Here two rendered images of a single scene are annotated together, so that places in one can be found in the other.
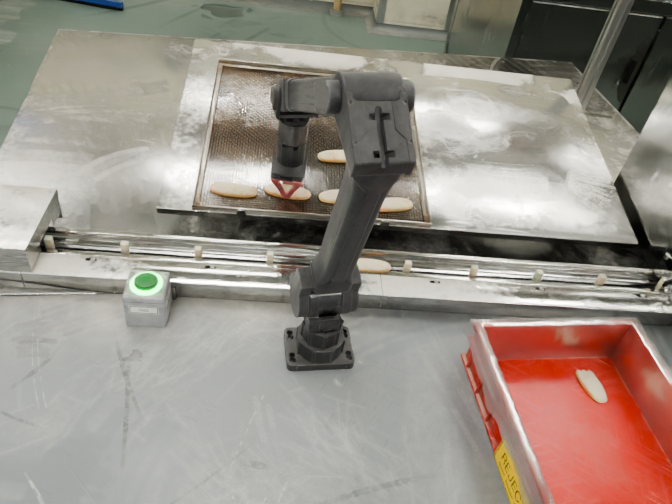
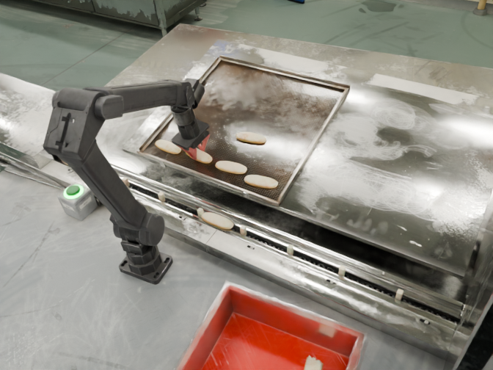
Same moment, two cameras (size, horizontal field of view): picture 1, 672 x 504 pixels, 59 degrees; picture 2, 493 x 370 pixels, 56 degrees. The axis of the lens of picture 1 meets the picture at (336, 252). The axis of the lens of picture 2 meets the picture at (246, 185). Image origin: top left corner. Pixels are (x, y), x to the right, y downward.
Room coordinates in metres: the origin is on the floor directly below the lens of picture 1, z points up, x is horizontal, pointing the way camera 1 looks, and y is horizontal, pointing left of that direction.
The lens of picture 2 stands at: (0.32, -0.72, 1.79)
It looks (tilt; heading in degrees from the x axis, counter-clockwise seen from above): 43 degrees down; 43
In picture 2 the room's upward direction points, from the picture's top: 5 degrees counter-clockwise
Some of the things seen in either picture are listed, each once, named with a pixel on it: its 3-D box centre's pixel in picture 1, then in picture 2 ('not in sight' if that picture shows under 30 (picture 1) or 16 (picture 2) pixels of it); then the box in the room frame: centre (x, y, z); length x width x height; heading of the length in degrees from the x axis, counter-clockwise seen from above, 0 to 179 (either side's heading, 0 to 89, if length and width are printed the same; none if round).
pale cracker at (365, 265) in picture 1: (366, 264); (217, 219); (0.89, -0.07, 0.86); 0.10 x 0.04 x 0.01; 99
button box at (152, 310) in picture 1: (149, 303); (80, 204); (0.70, 0.32, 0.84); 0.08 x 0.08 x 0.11; 9
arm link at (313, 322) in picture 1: (319, 297); (138, 230); (0.69, 0.01, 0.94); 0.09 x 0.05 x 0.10; 21
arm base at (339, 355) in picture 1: (320, 336); (143, 255); (0.68, 0.00, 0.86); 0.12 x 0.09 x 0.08; 105
